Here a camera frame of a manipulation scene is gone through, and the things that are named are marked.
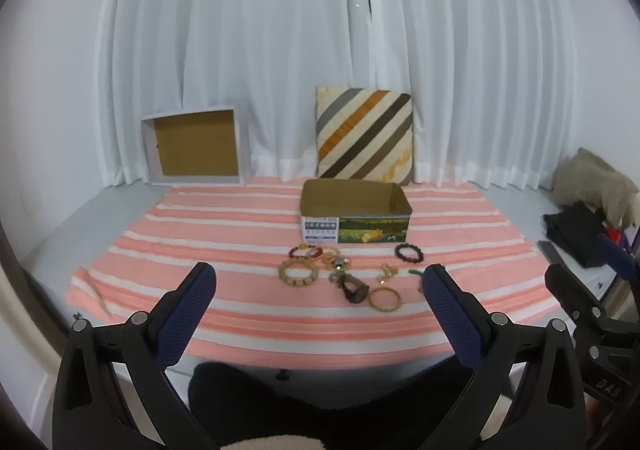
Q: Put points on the pink white striped blanket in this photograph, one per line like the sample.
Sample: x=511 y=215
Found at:
x=225 y=250

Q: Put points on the white box with brown interior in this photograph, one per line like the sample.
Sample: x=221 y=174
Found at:
x=197 y=144

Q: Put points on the plain wooden bangle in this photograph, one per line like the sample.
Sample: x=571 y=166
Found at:
x=373 y=303

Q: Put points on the striped brown orange pillow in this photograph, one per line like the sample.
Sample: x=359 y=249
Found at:
x=365 y=134

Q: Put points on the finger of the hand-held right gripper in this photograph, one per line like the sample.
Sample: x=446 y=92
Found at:
x=570 y=292
x=617 y=252

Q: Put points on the white curtain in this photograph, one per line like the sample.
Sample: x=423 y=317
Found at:
x=225 y=29
x=475 y=54

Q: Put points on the small green charm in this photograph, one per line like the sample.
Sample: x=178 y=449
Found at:
x=415 y=273

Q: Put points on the beige crumpled cloth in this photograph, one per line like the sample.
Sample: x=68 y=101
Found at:
x=595 y=180

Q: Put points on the cardboard box with printed label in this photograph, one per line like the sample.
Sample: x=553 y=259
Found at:
x=370 y=230

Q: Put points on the gold pendant charm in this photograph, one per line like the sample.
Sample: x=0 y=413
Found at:
x=386 y=273

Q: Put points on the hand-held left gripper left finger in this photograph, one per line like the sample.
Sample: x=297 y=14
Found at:
x=187 y=310

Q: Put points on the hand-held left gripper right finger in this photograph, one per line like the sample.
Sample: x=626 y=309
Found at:
x=450 y=310

